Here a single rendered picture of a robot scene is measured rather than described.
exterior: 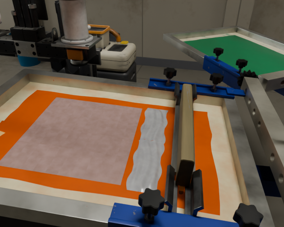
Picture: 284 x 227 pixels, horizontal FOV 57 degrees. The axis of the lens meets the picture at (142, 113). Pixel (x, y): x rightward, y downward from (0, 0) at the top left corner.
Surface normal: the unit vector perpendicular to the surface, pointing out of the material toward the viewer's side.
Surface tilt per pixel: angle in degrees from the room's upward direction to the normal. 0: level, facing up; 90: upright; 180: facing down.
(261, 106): 4
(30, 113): 4
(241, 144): 4
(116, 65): 90
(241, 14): 90
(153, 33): 90
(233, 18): 90
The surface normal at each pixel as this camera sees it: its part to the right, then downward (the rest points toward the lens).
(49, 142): 0.07, -0.84
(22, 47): -0.24, 0.52
